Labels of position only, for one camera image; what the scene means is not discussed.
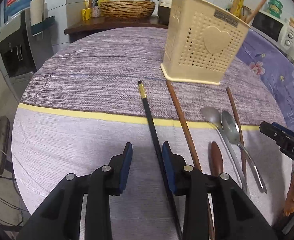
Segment black chopstick yellow band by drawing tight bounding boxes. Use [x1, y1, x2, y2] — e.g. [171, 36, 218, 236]
[138, 80, 182, 239]

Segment yellow mug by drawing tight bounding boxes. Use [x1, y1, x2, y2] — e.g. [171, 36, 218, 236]
[81, 8, 92, 21]

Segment water dispenser machine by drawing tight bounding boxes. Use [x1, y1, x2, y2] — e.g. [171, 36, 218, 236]
[0, 8, 54, 101]

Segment thin brown chopstick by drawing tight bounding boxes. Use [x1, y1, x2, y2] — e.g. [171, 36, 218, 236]
[226, 87, 247, 180]

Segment dark wooden counter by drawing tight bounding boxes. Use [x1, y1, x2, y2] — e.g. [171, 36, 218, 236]
[64, 16, 168, 43]

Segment green stacked noodle cups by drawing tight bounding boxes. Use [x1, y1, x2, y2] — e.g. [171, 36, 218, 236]
[265, 0, 283, 18]

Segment oval steel spoon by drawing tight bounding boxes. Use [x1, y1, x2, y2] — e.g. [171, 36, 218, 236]
[221, 111, 267, 193]

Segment brown wooden utensil handle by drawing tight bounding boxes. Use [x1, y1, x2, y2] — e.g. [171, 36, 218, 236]
[209, 141, 223, 177]

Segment beige perforated utensil holder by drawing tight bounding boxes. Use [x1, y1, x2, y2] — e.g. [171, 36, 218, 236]
[161, 0, 250, 85]

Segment white brown rice cooker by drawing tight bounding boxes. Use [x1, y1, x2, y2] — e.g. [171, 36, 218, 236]
[157, 0, 172, 25]

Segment brown chopstick in holder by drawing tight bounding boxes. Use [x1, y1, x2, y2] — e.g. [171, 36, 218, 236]
[245, 0, 267, 24]

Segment brown wooden chopstick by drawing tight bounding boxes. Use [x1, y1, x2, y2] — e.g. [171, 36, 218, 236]
[166, 80, 215, 240]

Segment purple floral cloth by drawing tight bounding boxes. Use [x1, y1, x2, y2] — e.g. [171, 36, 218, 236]
[236, 30, 294, 131]

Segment woven pattern basin sink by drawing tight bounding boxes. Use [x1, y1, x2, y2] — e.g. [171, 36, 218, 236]
[100, 1, 156, 19]

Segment round steel spoon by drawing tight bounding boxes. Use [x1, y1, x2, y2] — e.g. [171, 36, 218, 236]
[201, 107, 250, 197]

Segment white microwave oven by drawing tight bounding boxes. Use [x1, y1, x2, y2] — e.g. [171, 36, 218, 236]
[251, 11, 294, 54]

